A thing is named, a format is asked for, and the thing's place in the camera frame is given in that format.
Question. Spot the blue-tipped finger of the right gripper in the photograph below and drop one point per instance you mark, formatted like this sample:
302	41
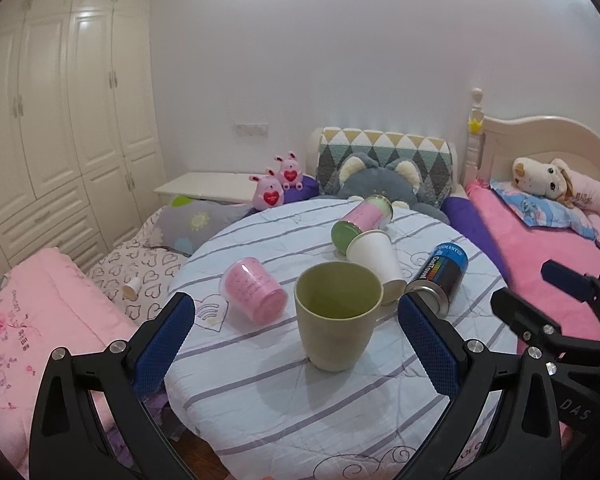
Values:
570	279

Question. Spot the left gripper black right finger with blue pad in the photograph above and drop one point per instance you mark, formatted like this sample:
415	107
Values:
523	439

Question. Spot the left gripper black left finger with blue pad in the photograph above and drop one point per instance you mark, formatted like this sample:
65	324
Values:
67	439

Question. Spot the green ceramic cup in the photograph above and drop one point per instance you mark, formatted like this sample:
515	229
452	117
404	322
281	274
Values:
336	307

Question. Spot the white paper cup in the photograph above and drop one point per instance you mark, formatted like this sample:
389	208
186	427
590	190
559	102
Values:
374	250

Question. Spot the pink plastic cup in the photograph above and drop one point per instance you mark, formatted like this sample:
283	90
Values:
251	290

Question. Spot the pink blanket on bed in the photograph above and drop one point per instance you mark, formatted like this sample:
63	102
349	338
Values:
525	249

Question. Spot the blue cartoon pillow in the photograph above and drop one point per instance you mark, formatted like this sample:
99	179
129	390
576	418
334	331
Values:
540	212

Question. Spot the white plush dog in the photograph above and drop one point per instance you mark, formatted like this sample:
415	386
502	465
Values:
544	180

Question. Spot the black blue spray can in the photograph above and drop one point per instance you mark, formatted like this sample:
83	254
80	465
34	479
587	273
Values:
439	278

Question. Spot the pink quilt left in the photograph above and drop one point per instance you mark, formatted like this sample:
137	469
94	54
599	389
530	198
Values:
47	303

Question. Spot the small white paper roll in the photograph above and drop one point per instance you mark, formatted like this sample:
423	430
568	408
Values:
131	289

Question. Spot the cream bed headboard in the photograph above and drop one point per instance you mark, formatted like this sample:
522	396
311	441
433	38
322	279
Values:
493	144

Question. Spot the triangle pattern cushion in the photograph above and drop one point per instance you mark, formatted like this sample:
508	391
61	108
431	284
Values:
433	157

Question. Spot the heart pattern bedsheet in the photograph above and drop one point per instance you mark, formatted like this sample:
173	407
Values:
155	266

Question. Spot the pink can green bottom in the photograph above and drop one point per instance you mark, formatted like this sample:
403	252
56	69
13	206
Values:
373	213

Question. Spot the white striped tablecloth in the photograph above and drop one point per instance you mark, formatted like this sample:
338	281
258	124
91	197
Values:
330	389

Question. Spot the grey flower pillow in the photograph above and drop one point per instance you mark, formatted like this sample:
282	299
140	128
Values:
186	224

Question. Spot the grey bear plush cushion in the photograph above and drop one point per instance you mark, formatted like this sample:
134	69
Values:
360	177

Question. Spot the cream wardrobe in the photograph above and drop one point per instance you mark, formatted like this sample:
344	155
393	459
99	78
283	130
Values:
80	161

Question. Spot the purple cushion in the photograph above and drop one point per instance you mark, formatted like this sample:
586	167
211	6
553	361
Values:
310	189

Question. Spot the white bedside table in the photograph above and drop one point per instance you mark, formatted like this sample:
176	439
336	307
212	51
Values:
223	187

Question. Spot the rear pink plush bunny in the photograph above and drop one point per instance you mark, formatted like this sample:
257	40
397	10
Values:
289	172

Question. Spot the pink plush bunny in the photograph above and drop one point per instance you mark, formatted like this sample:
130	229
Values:
289	172
269	193

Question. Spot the front pink plush bunny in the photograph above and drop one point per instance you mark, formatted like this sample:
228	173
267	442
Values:
269	193

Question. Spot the white wall socket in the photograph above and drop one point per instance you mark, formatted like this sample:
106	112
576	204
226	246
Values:
251	129

